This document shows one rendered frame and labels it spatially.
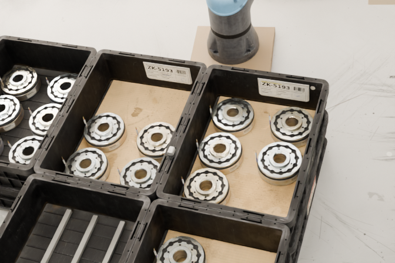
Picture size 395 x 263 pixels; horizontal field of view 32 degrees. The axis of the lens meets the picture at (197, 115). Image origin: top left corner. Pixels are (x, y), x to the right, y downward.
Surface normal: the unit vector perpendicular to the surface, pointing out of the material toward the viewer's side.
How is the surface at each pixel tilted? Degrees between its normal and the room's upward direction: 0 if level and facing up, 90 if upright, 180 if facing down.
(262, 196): 0
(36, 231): 0
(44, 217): 0
